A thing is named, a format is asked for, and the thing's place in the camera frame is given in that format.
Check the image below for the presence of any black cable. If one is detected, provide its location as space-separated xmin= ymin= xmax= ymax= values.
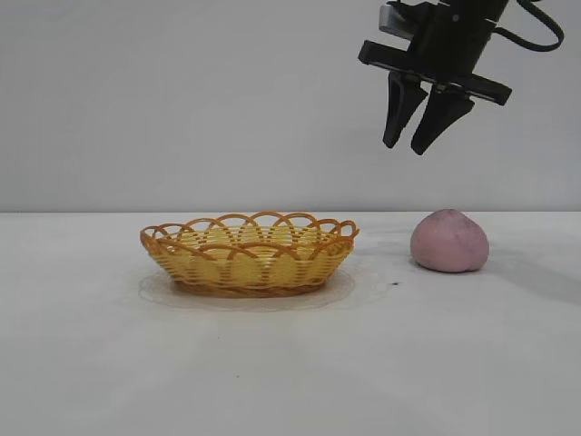
xmin=494 ymin=0 xmax=566 ymax=52

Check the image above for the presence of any yellow woven wicker basket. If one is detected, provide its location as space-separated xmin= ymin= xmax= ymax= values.
xmin=139 ymin=210 xmax=361 ymax=299

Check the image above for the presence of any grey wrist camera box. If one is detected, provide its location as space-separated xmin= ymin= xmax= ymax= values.
xmin=378 ymin=1 xmax=419 ymax=40

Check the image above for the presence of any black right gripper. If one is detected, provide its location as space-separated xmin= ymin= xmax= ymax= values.
xmin=357 ymin=2 xmax=514 ymax=156

